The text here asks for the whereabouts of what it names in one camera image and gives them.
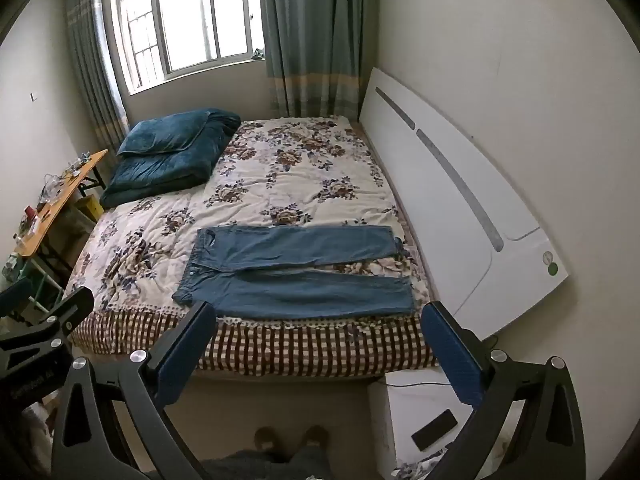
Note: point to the narrow teal striped curtain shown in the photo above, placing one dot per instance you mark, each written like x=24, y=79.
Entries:
x=92, y=60

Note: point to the white pipe rack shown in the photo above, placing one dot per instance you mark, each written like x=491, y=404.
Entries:
x=42, y=280

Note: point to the person's dark trousers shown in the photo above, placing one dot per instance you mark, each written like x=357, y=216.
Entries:
x=270, y=467

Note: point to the white bedside cabinet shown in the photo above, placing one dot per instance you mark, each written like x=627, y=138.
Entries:
x=400, y=410

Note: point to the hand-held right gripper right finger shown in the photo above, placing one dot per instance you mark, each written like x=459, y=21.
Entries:
x=454, y=355

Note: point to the white headboard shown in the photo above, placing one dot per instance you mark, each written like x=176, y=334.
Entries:
x=425, y=240

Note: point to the teal folded quilt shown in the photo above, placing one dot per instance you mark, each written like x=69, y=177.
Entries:
x=165, y=176

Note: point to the brown checkered bed sheet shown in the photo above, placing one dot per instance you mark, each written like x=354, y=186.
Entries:
x=300, y=351

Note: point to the floral blanket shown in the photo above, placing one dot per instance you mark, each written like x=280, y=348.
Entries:
x=300, y=185

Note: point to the yellow box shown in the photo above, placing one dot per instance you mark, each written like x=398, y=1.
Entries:
x=90, y=208

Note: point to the person's right shoe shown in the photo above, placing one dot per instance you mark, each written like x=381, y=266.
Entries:
x=314, y=437

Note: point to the black smartphone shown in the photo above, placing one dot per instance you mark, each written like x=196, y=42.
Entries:
x=434, y=430

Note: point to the red container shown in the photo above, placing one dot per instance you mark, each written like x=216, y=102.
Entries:
x=31, y=214

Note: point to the blue denim pants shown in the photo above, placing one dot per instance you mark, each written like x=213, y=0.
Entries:
x=300, y=295

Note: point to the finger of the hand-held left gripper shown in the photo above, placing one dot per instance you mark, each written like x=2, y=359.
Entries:
x=60, y=312
x=14, y=294

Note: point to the teal pillow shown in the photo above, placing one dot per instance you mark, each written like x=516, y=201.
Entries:
x=155, y=135

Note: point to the window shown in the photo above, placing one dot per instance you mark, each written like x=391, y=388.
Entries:
x=200, y=15

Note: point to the floral printed cloth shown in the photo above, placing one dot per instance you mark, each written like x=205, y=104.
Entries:
x=420, y=467

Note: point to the person's left shoe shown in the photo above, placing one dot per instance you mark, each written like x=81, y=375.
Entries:
x=267, y=441

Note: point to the person's shoe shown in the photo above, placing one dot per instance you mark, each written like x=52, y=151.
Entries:
x=314, y=437
x=267, y=441

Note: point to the wooden folding table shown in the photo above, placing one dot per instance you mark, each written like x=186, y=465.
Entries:
x=65, y=196

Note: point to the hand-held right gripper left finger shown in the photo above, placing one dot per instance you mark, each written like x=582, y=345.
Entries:
x=186, y=355

